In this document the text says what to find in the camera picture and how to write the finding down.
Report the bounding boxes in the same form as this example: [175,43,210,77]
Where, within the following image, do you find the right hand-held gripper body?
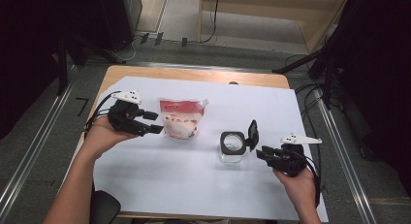
[266,132,323,178]

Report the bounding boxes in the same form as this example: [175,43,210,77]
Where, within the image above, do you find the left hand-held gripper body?
[107,89,146,137]

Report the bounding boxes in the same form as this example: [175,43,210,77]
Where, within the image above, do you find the red and white spouted pouch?
[157,97,209,141]

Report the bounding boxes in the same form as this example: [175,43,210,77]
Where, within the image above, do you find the clear jar with dark lid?
[218,119,260,164]

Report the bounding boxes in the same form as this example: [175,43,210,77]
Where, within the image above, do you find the person's left hand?
[79,116,139,160]

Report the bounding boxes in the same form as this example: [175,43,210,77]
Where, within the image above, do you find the person's right hand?
[272,167,319,208]

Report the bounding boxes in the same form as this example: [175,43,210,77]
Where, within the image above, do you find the wooden table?
[57,64,292,220]

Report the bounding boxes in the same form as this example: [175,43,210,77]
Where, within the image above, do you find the black stand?
[271,39,343,111]
[56,33,127,96]

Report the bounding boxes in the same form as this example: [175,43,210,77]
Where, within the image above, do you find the black cabinet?
[98,0,143,52]

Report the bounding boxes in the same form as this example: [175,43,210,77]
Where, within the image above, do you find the dark curtain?
[337,0,411,199]
[0,0,101,140]

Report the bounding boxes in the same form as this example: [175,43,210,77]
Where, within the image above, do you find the wooden shelf unit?
[198,0,353,53]

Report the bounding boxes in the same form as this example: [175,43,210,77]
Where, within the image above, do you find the right hand-held gripper cable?
[297,149,322,208]

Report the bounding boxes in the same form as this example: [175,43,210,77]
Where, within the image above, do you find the metal floor rail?
[314,87,377,224]
[0,67,79,215]

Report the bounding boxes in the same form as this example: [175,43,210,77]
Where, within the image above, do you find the black floor cable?
[284,53,343,186]

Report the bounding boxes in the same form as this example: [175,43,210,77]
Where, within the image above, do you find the hanging black cable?
[202,0,221,45]

